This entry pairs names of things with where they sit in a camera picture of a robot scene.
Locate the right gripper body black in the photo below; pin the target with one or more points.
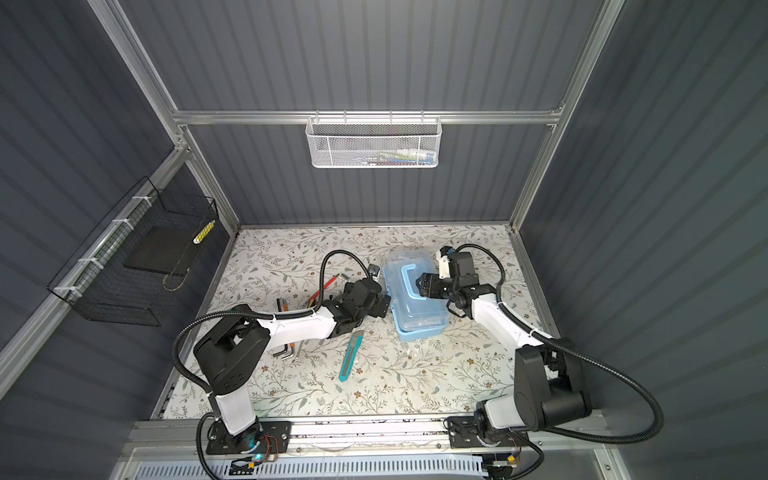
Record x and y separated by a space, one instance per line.
449 288

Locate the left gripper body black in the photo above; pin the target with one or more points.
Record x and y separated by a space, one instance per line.
348 289

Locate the teal utility knife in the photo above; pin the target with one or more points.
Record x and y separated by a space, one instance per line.
353 346

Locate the blue plastic tool box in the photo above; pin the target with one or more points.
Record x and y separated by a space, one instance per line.
416 317

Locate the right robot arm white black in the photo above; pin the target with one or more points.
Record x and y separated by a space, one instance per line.
547 384

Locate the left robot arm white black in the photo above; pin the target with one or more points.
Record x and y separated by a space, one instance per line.
230 351

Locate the markers in white basket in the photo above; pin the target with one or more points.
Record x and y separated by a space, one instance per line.
401 157

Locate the yellow green marker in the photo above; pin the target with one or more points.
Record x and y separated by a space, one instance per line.
204 231

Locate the black pad in basket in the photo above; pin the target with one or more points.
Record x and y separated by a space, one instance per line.
164 251

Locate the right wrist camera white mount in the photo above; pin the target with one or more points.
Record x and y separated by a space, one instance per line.
454 264

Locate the red handled hex key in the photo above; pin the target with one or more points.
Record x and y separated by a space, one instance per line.
314 298

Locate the white wire mesh basket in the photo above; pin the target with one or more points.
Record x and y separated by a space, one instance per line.
339 145

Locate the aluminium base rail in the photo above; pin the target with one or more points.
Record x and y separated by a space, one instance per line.
403 446

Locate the black wire basket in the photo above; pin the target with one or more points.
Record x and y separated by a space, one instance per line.
135 271

